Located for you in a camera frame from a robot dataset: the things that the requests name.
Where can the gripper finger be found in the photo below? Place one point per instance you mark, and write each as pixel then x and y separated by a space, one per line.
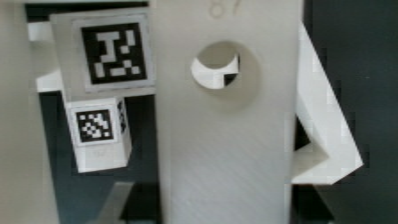
pixel 109 216

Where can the white chair back frame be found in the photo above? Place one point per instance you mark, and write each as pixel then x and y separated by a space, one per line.
pixel 226 54

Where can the white chair seat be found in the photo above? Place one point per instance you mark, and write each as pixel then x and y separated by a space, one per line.
pixel 326 159

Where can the white chair leg tagged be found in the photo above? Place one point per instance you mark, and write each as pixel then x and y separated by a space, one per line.
pixel 104 50

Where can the white chair leg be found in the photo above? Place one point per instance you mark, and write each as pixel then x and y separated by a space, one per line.
pixel 100 134

